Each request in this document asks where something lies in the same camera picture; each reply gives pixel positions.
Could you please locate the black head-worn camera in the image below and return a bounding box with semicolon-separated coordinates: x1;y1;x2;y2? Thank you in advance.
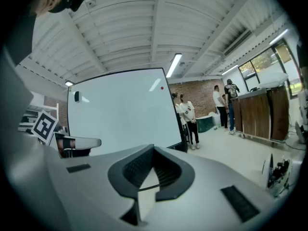
69;0;87;12

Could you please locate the person's black vest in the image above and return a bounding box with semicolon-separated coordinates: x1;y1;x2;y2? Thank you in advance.
7;12;37;66

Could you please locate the white storage shelf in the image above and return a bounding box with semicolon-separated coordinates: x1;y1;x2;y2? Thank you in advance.
18;102;60;134

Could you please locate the large whiteboard on stand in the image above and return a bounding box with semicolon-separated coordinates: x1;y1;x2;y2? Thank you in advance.
66;67;188;156

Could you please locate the wooden panelled counter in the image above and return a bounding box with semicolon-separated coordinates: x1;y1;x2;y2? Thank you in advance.
231;85;291;145

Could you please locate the ceiling air vent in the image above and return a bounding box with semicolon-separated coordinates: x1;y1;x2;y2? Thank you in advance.
222;27;253;57

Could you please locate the white bag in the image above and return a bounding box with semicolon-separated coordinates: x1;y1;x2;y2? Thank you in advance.
208;112;222;129

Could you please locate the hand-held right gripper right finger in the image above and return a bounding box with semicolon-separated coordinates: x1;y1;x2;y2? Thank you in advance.
153;146;196;202

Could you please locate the dark green tub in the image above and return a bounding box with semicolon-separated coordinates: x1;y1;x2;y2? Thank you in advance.
196;115;215;132

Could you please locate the black framed window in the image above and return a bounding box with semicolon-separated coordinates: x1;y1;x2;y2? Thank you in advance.
238;38;301;100

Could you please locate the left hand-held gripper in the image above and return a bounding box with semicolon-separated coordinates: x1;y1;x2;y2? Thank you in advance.
30;110;102;159

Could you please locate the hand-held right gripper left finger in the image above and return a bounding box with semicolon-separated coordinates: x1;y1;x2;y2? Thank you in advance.
107;144;155;200

